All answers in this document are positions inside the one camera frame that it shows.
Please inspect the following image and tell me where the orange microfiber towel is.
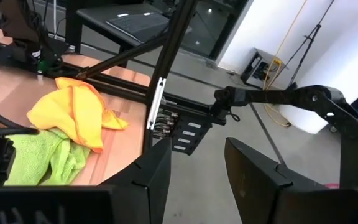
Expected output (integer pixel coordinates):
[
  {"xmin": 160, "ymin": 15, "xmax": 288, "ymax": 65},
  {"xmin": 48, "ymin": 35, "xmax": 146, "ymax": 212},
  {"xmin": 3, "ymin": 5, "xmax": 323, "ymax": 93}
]
[{"xmin": 26, "ymin": 77, "xmax": 129, "ymax": 153}]

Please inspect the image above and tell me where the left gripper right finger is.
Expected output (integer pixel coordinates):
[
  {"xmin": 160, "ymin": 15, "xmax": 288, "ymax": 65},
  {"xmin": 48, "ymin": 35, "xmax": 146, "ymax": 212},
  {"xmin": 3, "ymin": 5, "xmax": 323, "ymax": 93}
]
[{"xmin": 224, "ymin": 137, "xmax": 328, "ymax": 224}]

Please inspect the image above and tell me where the green microfiber towel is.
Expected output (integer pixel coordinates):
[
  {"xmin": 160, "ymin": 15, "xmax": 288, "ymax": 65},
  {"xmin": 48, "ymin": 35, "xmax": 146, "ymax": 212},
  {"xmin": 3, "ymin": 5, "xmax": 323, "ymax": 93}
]
[{"xmin": 4, "ymin": 128, "xmax": 91, "ymax": 187}]

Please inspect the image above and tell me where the yellow cable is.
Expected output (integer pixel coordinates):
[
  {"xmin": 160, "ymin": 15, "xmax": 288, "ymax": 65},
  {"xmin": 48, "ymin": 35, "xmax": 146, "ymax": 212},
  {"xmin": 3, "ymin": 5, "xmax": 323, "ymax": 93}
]
[{"xmin": 262, "ymin": 0, "xmax": 309, "ymax": 128}]

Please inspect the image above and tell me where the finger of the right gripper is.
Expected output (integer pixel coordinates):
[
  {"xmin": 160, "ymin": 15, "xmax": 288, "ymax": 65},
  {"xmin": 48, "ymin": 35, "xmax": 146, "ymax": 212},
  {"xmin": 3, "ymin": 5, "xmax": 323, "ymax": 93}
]
[{"xmin": 0, "ymin": 128, "xmax": 40, "ymax": 139}]

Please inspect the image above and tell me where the black aluminium table frame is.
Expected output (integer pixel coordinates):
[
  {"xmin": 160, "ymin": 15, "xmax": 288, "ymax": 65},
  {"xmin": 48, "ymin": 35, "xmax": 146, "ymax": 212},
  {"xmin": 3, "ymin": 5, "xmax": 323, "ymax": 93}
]
[{"xmin": 0, "ymin": 0, "xmax": 226, "ymax": 153}]

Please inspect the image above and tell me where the black tripod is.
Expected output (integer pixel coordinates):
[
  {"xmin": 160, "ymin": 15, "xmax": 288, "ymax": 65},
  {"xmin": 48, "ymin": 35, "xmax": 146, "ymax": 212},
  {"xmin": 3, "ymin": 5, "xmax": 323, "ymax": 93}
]
[{"xmin": 286, "ymin": 0, "xmax": 336, "ymax": 91}]

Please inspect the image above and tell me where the black hub with white labels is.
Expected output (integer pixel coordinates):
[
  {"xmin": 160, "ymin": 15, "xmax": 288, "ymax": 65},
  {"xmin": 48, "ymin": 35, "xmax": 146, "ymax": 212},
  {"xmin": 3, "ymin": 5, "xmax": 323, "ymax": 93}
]
[{"xmin": 152, "ymin": 107, "xmax": 214, "ymax": 156}]

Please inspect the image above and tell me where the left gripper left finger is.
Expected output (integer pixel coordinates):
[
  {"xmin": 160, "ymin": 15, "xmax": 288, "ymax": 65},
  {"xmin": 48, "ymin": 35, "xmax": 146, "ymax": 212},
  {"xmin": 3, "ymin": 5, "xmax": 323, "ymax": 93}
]
[{"xmin": 99, "ymin": 137, "xmax": 173, "ymax": 224}]

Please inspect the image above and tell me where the silver frame bracket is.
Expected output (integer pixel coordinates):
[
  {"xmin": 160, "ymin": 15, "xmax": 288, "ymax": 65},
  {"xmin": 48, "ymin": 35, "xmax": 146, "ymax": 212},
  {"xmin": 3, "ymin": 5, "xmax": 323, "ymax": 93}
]
[{"xmin": 146, "ymin": 77, "xmax": 167, "ymax": 131}]

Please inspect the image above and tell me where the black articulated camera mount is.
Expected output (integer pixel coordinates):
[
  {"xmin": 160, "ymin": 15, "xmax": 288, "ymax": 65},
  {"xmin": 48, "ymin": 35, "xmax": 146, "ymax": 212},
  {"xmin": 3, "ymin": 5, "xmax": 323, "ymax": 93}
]
[{"xmin": 209, "ymin": 84, "xmax": 358, "ymax": 189}]

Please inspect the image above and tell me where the dark grey laptop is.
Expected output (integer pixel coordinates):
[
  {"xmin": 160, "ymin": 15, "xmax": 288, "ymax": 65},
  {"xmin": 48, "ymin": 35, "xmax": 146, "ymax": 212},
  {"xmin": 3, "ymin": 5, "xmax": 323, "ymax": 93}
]
[{"xmin": 106, "ymin": 11, "xmax": 171, "ymax": 44}]

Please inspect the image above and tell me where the black laptop desk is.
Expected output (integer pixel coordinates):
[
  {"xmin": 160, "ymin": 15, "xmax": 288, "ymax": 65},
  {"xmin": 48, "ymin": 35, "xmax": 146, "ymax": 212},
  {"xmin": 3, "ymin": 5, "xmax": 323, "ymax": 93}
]
[{"xmin": 65, "ymin": 0, "xmax": 193, "ymax": 68}]

